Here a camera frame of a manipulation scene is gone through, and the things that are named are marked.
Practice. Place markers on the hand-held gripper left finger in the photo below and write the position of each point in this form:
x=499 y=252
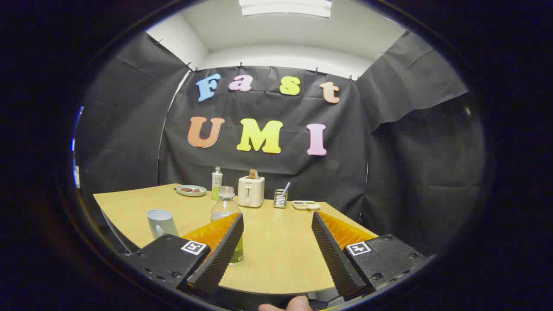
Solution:
x=220 y=259

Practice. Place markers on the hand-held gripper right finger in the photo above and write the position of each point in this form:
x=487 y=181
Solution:
x=332 y=259

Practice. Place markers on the green label juice bottle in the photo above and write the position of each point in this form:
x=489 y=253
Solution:
x=224 y=207

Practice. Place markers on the white cup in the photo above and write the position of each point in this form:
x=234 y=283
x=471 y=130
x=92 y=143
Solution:
x=162 y=224

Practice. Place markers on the small green white bottle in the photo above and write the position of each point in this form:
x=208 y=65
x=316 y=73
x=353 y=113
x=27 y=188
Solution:
x=217 y=181

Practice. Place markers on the wooden table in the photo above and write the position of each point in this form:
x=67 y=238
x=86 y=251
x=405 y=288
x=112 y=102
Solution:
x=281 y=250

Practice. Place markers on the white divided tray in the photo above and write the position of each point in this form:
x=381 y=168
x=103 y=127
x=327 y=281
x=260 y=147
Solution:
x=306 y=205

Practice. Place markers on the pale green plate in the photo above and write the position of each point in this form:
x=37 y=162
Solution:
x=192 y=194

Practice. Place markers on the white toaster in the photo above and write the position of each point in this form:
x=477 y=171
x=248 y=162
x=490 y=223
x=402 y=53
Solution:
x=251 y=192

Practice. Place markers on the white straw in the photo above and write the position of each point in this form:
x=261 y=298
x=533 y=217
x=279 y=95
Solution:
x=286 y=187

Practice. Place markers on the black backdrop cloth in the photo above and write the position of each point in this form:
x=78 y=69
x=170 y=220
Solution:
x=345 y=172

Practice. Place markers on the brown toast slice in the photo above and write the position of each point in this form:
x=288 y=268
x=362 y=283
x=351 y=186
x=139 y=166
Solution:
x=253 y=174

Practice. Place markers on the ceiling light panel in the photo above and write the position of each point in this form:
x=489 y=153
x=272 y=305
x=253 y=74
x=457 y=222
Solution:
x=285 y=7

